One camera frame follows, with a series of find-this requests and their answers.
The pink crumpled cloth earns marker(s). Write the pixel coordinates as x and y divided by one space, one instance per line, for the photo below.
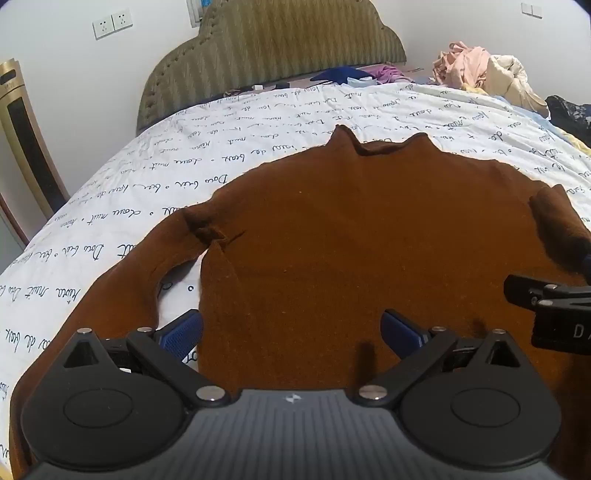
461 62

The cream quilted cloth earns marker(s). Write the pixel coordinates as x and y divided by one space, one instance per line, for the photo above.
515 81

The white wall socket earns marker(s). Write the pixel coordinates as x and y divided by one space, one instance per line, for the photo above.
102 28
123 20

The blue framed wall picture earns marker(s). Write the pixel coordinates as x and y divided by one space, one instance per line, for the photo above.
201 8

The black crumpled garment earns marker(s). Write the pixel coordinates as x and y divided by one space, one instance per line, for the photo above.
570 113

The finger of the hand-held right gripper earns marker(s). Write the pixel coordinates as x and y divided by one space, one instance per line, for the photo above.
554 296

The purple cloth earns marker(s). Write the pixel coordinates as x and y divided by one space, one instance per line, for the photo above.
390 74

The dark blue cloth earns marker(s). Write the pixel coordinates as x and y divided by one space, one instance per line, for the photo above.
341 74

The brown knit sweater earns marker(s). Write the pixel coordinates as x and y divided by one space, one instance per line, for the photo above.
351 230

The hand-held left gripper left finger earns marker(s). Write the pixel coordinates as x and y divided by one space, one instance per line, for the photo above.
181 333

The brown wooden door frame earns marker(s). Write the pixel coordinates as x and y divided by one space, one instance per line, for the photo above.
11 221

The yellow cloth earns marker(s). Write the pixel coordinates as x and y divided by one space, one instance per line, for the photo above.
577 138

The gold tower air conditioner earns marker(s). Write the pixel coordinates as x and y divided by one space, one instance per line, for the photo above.
27 138

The white script-printed bedsheet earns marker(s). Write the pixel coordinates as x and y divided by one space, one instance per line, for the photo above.
138 184

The olive striped padded headboard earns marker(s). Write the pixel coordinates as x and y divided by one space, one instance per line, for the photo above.
272 50

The white light switch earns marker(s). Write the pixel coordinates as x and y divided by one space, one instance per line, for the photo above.
532 9

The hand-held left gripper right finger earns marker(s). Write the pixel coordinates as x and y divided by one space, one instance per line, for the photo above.
400 331

